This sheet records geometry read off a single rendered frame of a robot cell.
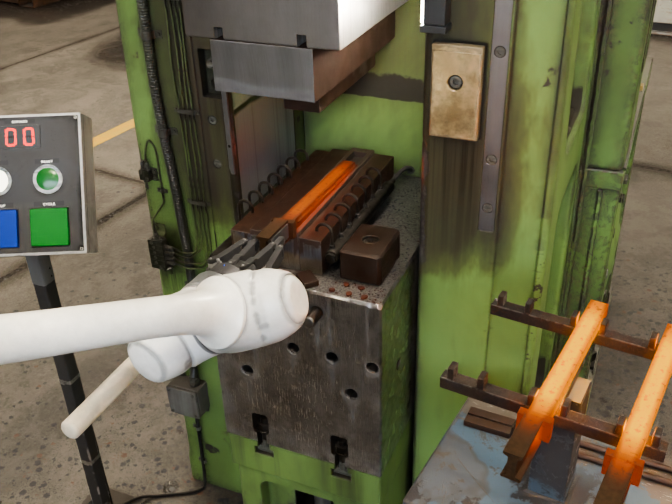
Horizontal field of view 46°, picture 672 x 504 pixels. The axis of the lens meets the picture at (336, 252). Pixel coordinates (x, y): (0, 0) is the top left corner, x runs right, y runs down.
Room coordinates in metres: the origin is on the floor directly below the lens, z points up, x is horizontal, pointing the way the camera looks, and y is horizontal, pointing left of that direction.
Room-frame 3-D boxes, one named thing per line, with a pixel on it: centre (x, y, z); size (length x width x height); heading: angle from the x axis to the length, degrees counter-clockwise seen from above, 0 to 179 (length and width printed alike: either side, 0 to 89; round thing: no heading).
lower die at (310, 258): (1.54, 0.03, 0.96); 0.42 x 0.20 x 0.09; 156
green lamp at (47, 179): (1.42, 0.56, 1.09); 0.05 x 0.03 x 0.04; 66
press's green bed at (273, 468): (1.52, -0.02, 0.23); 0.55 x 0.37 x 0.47; 156
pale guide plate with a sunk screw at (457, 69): (1.34, -0.22, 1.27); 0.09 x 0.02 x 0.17; 66
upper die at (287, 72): (1.54, 0.03, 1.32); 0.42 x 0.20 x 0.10; 156
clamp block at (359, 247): (1.33, -0.07, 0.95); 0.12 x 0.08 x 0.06; 156
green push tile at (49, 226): (1.37, 0.56, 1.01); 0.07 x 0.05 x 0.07; 91
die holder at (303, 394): (1.52, -0.02, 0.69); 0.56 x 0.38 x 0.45; 156
